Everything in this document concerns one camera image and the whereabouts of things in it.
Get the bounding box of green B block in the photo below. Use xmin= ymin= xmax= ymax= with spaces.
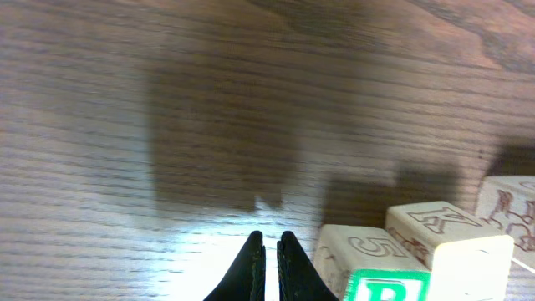
xmin=475 ymin=176 xmax=534 ymax=273

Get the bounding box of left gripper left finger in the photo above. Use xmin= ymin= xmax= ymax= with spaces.
xmin=205 ymin=231 xmax=266 ymax=301

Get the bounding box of yellow O block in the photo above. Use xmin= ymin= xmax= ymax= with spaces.
xmin=384 ymin=200 xmax=516 ymax=301

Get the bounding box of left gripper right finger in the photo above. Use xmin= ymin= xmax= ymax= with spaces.
xmin=277 ymin=231 xmax=338 ymax=301

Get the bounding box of green R block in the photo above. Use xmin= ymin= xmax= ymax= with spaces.
xmin=313 ymin=224 xmax=431 ymax=301

